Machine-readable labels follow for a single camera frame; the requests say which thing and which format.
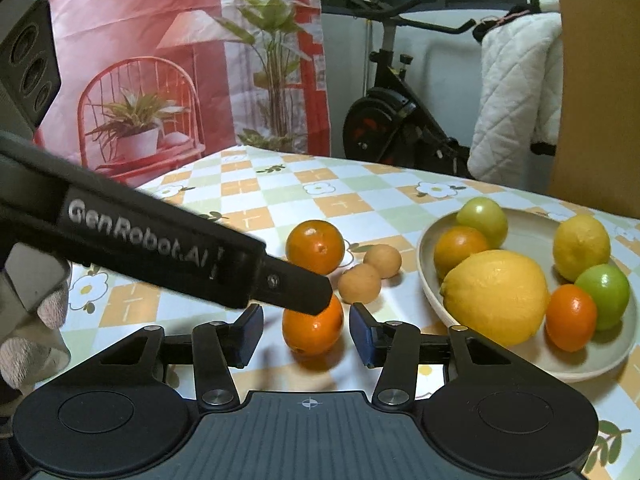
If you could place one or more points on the small yellow lemon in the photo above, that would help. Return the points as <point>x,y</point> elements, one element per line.
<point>582,245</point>

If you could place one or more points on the wooden board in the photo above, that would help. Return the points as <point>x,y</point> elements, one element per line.
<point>600,85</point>

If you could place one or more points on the black garment with pink trim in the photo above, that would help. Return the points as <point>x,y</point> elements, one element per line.
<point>500,22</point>

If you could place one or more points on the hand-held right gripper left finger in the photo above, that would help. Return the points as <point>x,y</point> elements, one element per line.
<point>250,334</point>

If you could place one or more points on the white quilted blanket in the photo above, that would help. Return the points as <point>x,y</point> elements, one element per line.
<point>515,100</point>

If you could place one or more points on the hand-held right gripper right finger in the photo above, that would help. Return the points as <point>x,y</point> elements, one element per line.
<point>361,336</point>

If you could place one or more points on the black exercise bike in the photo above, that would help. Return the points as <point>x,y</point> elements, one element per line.
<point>385,125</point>

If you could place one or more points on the green lime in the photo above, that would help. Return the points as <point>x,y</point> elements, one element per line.
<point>607,290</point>

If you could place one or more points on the small brown kiwi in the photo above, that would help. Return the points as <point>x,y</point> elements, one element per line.
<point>359,283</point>
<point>384,259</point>

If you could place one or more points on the beige round plate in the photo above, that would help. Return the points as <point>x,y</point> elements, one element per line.
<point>530,230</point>

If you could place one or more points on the yellow-green apple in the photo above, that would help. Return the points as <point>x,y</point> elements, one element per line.
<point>482,217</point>

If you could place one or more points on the printed red backdrop cloth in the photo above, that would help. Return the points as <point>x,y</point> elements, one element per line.
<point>125,20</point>

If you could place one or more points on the large yellow lemon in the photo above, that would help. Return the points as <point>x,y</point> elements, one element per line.
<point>495,297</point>

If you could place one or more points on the person's left hand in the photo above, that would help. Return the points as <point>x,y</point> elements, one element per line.
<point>30,360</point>

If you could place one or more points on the dark orange tangerine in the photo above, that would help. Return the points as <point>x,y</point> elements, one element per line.
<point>457,252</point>
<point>315,245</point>

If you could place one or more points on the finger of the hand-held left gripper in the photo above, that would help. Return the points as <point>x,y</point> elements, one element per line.
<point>300,290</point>

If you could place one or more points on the bright orange tangerine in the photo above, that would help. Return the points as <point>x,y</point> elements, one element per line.
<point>570,317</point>
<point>312,334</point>

